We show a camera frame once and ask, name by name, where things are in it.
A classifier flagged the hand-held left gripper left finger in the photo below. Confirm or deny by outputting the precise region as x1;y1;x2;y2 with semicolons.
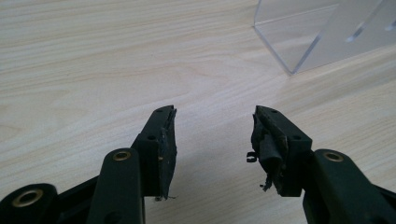
131;105;178;202

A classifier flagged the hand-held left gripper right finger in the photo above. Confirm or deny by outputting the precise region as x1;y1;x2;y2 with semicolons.
246;105;314;198

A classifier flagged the clear acrylic stand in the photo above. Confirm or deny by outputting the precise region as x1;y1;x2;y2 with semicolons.
252;0;396;77

